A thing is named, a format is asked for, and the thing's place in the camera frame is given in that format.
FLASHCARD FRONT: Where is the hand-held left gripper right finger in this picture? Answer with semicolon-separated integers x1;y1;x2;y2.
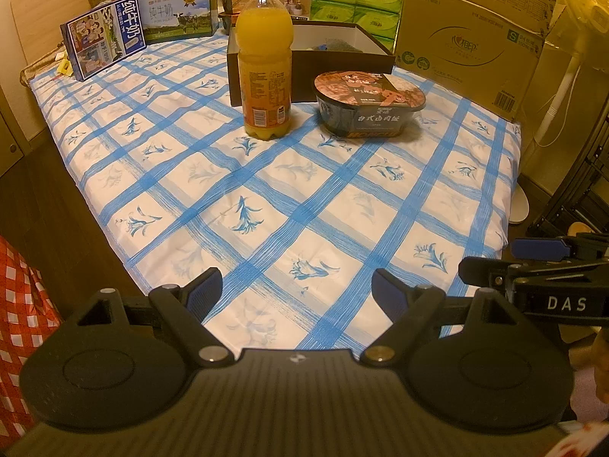
360;269;520;368

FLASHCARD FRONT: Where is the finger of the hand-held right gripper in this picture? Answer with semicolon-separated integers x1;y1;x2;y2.
457;256;518;292
511;237;572;262

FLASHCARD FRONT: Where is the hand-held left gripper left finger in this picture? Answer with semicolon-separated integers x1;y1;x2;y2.
75;269;235;368

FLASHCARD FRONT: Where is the dark brown box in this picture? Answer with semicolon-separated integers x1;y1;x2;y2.
225;21;396;107

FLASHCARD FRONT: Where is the black metal rack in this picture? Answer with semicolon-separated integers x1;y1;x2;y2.
529;80;609;240

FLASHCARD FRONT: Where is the blue checked bed sheet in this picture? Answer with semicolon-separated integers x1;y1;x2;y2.
27;27;523;352

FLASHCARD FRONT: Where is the white fan stand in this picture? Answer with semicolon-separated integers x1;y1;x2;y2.
509;51;579;225

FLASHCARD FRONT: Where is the red checked cloth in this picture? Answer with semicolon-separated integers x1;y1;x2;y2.
0;235;65;439

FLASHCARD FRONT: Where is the instant noodle bowl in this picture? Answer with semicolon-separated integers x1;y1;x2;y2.
312;70;426;139

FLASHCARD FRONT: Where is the large cardboard box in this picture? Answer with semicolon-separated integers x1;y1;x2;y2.
394;0;567;124

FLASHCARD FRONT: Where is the orange juice bottle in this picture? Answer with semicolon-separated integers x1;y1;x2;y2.
236;0;294;142

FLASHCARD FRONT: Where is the wooden cabinet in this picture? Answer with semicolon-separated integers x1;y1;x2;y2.
0;85;51;178

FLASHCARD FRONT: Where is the blue printed milk carton box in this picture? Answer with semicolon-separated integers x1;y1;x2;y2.
60;0;146;82

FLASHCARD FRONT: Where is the milk box with cow print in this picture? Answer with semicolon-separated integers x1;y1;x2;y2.
137;0;218;42

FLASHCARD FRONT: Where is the pack of green tissue packets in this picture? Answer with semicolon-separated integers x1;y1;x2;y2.
311;0;401;42

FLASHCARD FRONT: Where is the white printed box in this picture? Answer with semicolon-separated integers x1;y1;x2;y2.
275;0;315;22

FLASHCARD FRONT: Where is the wooden headboard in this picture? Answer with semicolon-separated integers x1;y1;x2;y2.
9;0;210;73

